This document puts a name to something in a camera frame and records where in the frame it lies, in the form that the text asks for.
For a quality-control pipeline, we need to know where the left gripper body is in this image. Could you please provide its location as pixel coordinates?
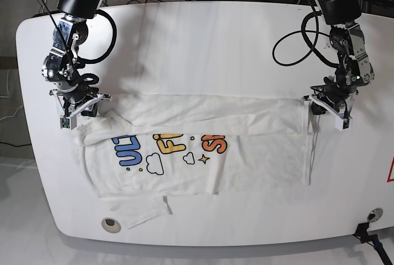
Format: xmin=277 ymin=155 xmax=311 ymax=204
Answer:
xmin=310 ymin=84 xmax=357 ymax=116

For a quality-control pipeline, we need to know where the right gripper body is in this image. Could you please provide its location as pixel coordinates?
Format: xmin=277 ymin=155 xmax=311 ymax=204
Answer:
xmin=61 ymin=84 xmax=99 ymax=117

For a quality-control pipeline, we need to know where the white printed T-shirt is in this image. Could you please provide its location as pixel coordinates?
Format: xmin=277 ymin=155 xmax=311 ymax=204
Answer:
xmin=71 ymin=95 xmax=315 ymax=228

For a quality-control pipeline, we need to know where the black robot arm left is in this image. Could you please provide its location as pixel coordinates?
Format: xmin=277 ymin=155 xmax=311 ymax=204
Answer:
xmin=299 ymin=0 xmax=375 ymax=118

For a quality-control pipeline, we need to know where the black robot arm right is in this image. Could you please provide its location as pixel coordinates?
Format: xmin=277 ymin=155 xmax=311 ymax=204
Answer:
xmin=42 ymin=0 xmax=117 ymax=122

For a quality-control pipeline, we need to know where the red white warning sticker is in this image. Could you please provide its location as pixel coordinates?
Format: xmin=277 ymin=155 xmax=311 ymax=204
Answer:
xmin=387 ymin=158 xmax=394 ymax=183

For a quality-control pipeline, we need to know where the right table grommet hole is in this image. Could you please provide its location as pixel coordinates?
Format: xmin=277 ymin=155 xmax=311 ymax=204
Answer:
xmin=367 ymin=208 xmax=384 ymax=223

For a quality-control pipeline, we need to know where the table grommet hole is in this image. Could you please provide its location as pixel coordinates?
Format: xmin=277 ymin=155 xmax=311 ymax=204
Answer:
xmin=367 ymin=208 xmax=384 ymax=223
xmin=101 ymin=218 xmax=121 ymax=234

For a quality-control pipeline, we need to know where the left table grommet hole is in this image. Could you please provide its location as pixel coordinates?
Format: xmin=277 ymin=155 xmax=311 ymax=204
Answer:
xmin=101 ymin=218 xmax=121 ymax=234

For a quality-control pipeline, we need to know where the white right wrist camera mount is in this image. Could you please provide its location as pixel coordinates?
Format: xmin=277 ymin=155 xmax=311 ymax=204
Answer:
xmin=49 ymin=89 xmax=111 ymax=130

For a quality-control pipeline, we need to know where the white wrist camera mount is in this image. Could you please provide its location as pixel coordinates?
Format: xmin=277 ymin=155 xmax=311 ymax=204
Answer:
xmin=301 ymin=84 xmax=358 ymax=131
xmin=49 ymin=89 xmax=111 ymax=130

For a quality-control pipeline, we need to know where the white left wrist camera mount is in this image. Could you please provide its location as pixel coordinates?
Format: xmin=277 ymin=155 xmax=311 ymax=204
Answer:
xmin=301 ymin=84 xmax=358 ymax=131

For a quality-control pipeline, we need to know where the black clamp with cable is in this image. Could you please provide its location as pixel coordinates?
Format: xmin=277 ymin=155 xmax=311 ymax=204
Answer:
xmin=353 ymin=223 xmax=393 ymax=265

